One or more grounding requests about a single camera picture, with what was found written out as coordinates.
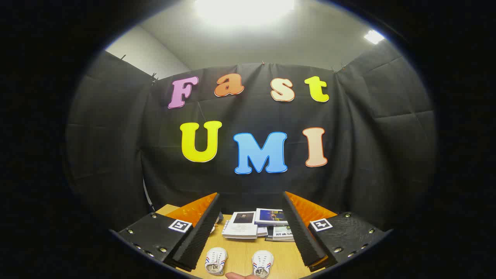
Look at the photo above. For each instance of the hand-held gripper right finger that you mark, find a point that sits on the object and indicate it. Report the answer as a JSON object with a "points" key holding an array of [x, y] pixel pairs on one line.
{"points": [[300, 232]]}

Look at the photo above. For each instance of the white portrait cover book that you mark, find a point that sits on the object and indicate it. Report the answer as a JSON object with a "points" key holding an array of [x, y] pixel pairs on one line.
{"points": [[242, 230]]}

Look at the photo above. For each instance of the white striped canvas shoe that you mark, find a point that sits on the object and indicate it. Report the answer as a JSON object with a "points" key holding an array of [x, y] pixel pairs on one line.
{"points": [[217, 257], [263, 259]]}

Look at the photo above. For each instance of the black white patterned notebook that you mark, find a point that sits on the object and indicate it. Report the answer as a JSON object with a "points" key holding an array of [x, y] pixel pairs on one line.
{"points": [[224, 226]]}

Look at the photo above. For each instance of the dark cover book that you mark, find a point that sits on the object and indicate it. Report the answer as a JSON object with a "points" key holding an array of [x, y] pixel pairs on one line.
{"points": [[271, 238]]}

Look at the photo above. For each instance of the plain white booklet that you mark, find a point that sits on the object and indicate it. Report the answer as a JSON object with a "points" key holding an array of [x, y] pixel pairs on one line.
{"points": [[262, 231]]}

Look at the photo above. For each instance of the blue picture cover book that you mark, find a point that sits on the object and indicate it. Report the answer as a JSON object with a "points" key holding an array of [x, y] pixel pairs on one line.
{"points": [[271, 215]]}

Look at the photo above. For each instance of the pale landscape cover book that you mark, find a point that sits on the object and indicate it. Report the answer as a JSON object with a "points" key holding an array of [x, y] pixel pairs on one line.
{"points": [[282, 232]]}

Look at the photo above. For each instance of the large ceiling light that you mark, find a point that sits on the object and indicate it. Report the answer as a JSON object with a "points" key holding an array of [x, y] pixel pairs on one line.
{"points": [[244, 9]]}

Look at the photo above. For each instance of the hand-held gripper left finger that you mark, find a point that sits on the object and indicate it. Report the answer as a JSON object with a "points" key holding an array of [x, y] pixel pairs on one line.
{"points": [[201, 236]]}

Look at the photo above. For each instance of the thin grey pole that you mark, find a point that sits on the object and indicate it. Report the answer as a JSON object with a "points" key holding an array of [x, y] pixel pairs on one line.
{"points": [[146, 195]]}

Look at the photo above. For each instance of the small ceiling light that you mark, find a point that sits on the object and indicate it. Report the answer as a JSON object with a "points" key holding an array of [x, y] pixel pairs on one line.
{"points": [[374, 37]]}

